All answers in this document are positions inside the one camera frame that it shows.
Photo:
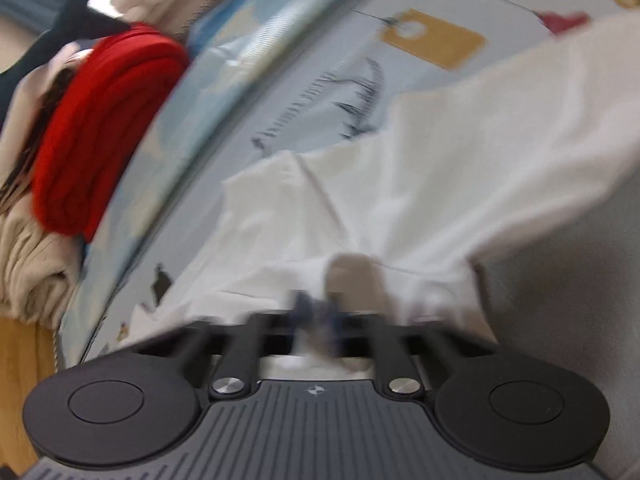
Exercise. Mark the red folded blanket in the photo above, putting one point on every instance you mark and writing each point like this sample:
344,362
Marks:
100,135

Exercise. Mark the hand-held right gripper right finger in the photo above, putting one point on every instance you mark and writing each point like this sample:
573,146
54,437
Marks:
360,337

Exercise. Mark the dark teal shark plush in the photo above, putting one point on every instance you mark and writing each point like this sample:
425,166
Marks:
80,15

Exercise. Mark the white folded blanket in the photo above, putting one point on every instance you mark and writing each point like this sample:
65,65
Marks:
30,90

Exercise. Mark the wooden bed frame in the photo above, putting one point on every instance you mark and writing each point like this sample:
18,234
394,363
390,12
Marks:
25,370

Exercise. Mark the light blue patterned mat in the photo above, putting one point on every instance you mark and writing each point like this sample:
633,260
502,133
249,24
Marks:
240,30

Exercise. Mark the grey bed cover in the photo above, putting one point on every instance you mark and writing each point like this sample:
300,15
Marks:
575,285

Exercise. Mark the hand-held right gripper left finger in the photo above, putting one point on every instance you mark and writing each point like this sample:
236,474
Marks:
280,335

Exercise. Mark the cream folded blanket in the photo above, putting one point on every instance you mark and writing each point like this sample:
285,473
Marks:
35,270

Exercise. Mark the white shirt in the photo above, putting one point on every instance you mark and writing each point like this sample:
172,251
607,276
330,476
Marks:
450,185

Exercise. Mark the deer print bed sheet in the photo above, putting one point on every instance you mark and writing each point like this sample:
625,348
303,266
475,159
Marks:
310,60

